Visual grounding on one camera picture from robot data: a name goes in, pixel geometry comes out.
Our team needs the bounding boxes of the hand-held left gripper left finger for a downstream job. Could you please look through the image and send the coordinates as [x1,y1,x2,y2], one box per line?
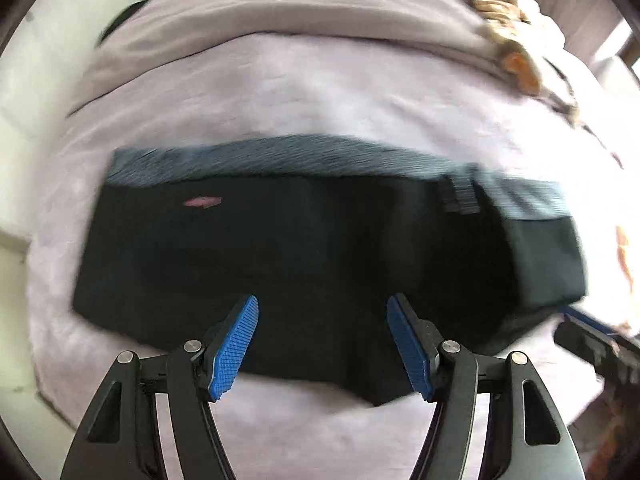
[60,294,261,480]

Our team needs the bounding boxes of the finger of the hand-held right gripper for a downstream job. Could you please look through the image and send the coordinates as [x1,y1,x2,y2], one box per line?
[564,306,618,337]
[552,321,622,362]

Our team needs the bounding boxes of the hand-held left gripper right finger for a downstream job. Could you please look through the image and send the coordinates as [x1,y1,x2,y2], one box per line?
[386,292,583,480]

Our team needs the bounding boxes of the black pants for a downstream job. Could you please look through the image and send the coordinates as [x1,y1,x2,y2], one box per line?
[72,162,589,408]

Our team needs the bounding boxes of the orange cloth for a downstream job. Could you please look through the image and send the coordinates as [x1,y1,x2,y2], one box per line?
[614,224,638,283]

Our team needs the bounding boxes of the lilac bedspread with floral band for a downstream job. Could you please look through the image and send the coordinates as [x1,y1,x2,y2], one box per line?
[27,30,640,480]

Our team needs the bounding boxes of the grey curtain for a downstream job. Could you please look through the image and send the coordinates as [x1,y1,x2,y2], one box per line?
[542,0,626,61]

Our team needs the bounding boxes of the grey-lilac duvet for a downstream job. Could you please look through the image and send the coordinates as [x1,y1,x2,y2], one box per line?
[65,0,568,117]

